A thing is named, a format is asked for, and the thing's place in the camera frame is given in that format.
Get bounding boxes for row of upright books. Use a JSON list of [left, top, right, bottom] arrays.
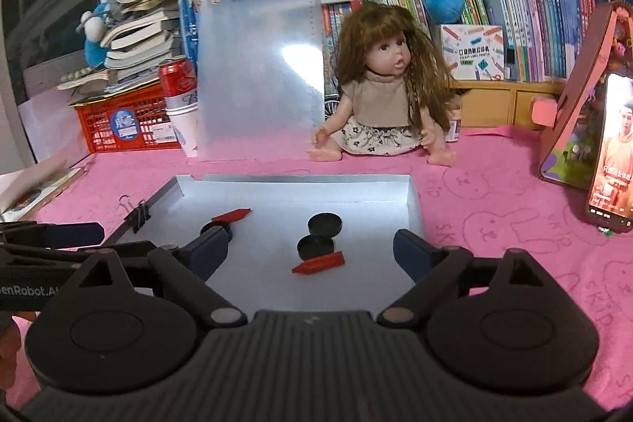
[[178, 0, 614, 126]]

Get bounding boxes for wooden drawer unit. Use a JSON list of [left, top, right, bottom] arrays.
[[447, 78, 569, 141]]

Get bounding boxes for small blue white plush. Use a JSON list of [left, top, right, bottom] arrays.
[[76, 2, 117, 69]]

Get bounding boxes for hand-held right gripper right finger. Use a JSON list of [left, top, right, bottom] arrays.
[[377, 228, 580, 330]]

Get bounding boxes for pile of worn books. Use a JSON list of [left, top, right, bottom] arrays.
[[57, 0, 208, 97]]

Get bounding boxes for white printed carton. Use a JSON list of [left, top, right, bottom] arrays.
[[440, 24, 506, 81]]

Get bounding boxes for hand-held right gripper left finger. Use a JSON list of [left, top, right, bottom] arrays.
[[49, 231, 249, 332]]

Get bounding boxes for stack of white paper cups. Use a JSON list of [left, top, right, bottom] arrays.
[[165, 93, 199, 158]]

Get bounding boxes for small black binder clip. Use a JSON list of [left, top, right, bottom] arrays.
[[118, 196, 152, 234]]

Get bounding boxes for red basket with round sticker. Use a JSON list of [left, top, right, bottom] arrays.
[[69, 83, 184, 154]]

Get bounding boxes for loose papers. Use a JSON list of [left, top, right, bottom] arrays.
[[0, 165, 87, 225]]

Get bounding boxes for white flat panel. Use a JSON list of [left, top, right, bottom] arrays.
[[17, 98, 95, 168]]

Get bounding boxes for frosted plastic clipboard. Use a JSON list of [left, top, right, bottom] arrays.
[[194, 0, 326, 164]]

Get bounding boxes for black round disc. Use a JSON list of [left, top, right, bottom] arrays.
[[297, 235, 336, 261], [307, 213, 343, 239]]

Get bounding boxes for long-haired baby doll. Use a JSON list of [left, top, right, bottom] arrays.
[[307, 2, 463, 168]]

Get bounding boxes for smartphone with lit screen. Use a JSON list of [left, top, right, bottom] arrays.
[[586, 72, 633, 234]]

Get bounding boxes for grey cardboard box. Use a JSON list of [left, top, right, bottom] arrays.
[[101, 174, 426, 314]]

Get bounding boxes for pink printed blanket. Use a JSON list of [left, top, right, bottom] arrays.
[[0, 125, 633, 408]]

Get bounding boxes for red pointed piece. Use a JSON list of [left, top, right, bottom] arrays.
[[291, 251, 346, 276], [211, 207, 251, 224]]

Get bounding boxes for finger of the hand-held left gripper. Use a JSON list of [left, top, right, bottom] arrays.
[[0, 241, 160, 275], [0, 221, 106, 251]]

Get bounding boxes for small bottle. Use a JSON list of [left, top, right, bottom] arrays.
[[447, 98, 464, 143]]

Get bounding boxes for pink phone stand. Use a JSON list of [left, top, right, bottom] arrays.
[[531, 2, 633, 190]]

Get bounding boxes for red soda can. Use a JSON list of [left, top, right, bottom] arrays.
[[158, 56, 199, 99]]

